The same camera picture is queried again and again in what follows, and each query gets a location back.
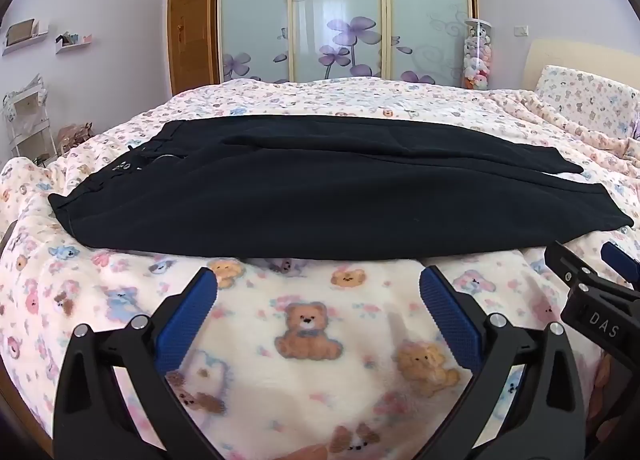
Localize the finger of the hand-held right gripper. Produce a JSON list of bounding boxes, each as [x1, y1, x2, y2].
[[544, 239, 594, 287], [601, 241, 640, 287]]

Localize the cream headboard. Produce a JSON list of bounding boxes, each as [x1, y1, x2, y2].
[[522, 38, 640, 92]]

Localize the white wire rack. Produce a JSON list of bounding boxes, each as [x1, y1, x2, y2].
[[2, 74, 59, 164]]

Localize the floral glass sliding wardrobe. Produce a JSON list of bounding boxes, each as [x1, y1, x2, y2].
[[207, 0, 478, 87]]

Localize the clear tube of plush toys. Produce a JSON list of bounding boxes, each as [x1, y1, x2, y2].
[[462, 19, 494, 90]]

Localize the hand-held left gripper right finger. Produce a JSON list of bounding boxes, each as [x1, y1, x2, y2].
[[419, 265, 587, 460]]

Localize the small print bed sheet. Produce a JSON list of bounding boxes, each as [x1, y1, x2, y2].
[[65, 76, 640, 206]]

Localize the teddy bear fleece blanket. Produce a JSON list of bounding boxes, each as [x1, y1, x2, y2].
[[0, 140, 636, 460]]

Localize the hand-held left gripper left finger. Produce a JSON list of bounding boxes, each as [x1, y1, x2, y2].
[[52, 267, 221, 460]]

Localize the wooden door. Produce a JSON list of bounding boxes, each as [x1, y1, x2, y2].
[[166, 0, 222, 97]]

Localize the printed pillow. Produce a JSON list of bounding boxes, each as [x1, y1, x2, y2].
[[534, 65, 640, 137]]

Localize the black pants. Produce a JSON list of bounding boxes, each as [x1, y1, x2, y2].
[[47, 114, 635, 261]]

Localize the white wall shelf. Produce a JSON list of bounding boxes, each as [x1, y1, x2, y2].
[[55, 31, 94, 55], [2, 17, 50, 55]]

